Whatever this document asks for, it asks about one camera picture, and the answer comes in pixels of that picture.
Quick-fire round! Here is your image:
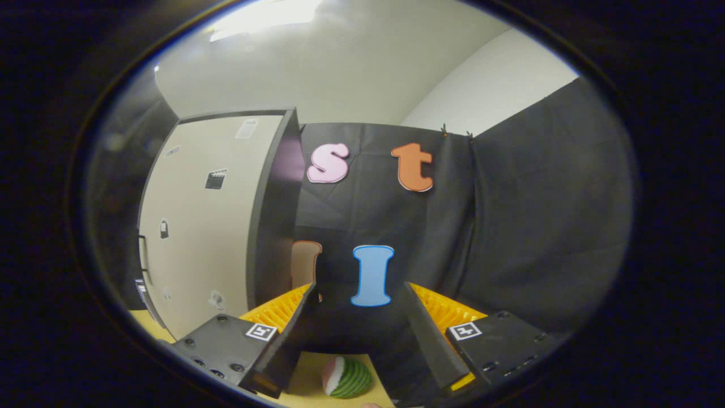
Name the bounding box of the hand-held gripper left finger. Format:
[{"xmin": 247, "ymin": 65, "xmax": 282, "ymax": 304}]
[{"xmin": 170, "ymin": 282, "xmax": 319, "ymax": 400}]

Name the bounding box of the grey shoe cabinet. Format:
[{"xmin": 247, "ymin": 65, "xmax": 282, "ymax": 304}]
[{"xmin": 178, "ymin": 108, "xmax": 307, "ymax": 311}]

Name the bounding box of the green striped toy watermelon slice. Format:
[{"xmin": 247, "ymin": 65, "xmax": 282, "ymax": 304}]
[{"xmin": 321, "ymin": 355, "xmax": 374, "ymax": 399}]

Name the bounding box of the black backdrop cloth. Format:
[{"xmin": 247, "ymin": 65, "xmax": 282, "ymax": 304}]
[{"xmin": 85, "ymin": 76, "xmax": 636, "ymax": 366}]

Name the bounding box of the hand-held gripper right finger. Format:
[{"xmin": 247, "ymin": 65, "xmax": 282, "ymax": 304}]
[{"xmin": 403, "ymin": 281, "xmax": 561, "ymax": 394}]

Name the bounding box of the white shoe cabinet door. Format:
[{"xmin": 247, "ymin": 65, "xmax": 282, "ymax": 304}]
[{"xmin": 138, "ymin": 114, "xmax": 284, "ymax": 341}]

